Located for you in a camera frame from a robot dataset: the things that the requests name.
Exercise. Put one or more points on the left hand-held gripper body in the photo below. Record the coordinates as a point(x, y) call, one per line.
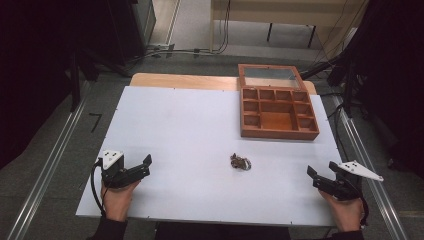
point(111, 160)

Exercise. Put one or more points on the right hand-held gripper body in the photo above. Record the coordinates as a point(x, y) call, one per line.
point(358, 169)

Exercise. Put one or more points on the wooden compartment box with lid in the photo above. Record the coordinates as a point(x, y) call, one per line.
point(276, 115)

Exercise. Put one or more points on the small pile of jewelry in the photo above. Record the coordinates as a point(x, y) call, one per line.
point(240, 162)

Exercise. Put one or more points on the person's right hand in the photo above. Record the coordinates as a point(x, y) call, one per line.
point(346, 213)

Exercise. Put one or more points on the person's left hand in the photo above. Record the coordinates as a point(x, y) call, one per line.
point(116, 203)

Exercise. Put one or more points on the black metal stand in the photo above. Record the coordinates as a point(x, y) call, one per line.
point(75, 83)

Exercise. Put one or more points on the wooden table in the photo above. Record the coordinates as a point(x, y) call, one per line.
point(183, 81)

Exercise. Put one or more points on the black curtain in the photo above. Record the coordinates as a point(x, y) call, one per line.
point(393, 83)
point(33, 73)

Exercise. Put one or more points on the dark cabinet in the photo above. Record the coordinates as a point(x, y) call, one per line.
point(136, 26)

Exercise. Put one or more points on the beige desk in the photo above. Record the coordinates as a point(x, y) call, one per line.
point(283, 13)

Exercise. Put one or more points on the metal floor rail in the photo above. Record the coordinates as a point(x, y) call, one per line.
point(373, 186)
point(46, 166)

